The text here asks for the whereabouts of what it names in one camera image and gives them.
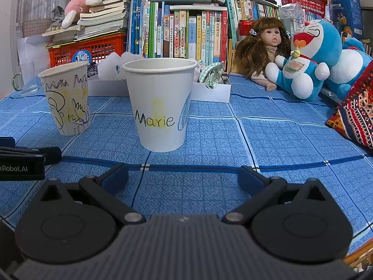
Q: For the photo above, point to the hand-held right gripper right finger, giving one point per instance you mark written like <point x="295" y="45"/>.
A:
<point x="252" y="178"/>

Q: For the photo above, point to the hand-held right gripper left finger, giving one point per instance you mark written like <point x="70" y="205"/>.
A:
<point x="115" y="178"/>

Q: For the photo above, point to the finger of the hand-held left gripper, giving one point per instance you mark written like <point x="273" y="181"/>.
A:
<point x="7" y="141"/>
<point x="51" y="155"/>

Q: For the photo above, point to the scribbled white paper cup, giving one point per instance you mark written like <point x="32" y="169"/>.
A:
<point x="67" y="99"/>

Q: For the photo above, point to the white paper cup yellow lettering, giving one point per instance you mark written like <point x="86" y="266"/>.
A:
<point x="157" y="93"/>

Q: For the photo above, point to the white cardboard box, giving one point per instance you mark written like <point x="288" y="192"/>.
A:
<point x="209" y="92"/>

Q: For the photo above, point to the green checked cloth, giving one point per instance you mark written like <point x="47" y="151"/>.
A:
<point x="211" y="74"/>

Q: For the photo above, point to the blue checked tablecloth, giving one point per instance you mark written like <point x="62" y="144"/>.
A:
<point x="204" y="157"/>

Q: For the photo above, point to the white paper sheet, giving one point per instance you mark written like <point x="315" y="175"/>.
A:
<point x="29" y="49"/>

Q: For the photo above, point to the black toy bicycle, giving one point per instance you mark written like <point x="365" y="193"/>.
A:
<point x="92" y="69"/>

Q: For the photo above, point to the round blue card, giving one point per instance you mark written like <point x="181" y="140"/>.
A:
<point x="81" y="56"/>

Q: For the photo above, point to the grey grid board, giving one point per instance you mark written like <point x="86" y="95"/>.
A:
<point x="35" y="27"/>

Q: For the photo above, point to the red plastic crate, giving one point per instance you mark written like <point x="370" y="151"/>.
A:
<point x="102" y="46"/>

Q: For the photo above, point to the red patterned cushion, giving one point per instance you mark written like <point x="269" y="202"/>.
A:
<point x="355" y="116"/>

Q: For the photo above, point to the brown haired doll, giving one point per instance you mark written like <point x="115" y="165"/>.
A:
<point x="262" y="49"/>

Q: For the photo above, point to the grey plush toy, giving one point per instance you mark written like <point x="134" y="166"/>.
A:
<point x="57" y="16"/>

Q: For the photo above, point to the stack of worn books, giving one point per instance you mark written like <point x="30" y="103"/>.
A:
<point x="102" y="17"/>

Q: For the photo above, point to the large blue cat plush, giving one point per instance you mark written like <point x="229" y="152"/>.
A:
<point x="349" y="67"/>

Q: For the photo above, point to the red drink can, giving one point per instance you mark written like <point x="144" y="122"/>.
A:
<point x="244" y="27"/>

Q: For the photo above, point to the pink plush toy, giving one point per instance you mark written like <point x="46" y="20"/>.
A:
<point x="77" y="5"/>

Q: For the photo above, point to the row of books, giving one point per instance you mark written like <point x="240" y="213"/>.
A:
<point x="180" y="32"/>

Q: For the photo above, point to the red mesh basket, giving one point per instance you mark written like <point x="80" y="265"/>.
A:
<point x="303" y="1"/>

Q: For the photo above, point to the blue cardboard box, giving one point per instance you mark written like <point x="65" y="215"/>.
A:
<point x="346" y="11"/>

